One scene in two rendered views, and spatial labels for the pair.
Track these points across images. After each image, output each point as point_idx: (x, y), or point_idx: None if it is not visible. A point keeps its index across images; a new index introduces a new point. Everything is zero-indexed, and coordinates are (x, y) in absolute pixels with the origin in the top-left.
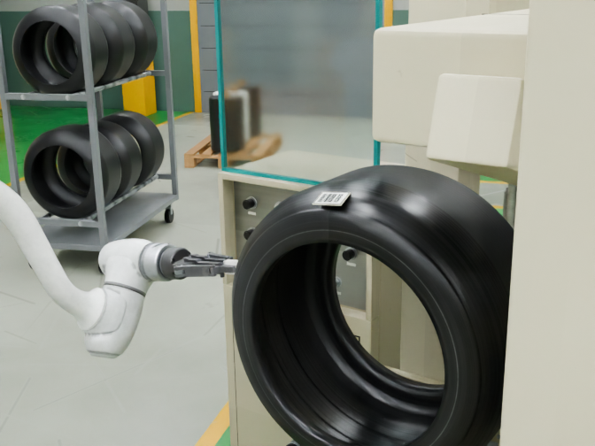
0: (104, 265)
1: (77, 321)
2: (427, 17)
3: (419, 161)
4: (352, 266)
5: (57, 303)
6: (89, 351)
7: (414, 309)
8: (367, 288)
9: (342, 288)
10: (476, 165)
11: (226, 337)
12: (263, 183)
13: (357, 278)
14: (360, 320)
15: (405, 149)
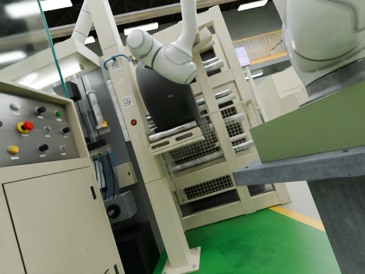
0: (151, 37)
1: (188, 52)
2: (115, 33)
3: (127, 69)
4: (66, 137)
5: (196, 32)
6: (196, 70)
7: (141, 113)
8: (84, 141)
9: (65, 150)
10: (211, 38)
11: (1, 225)
12: (12, 83)
13: (69, 143)
14: (86, 157)
15: (124, 65)
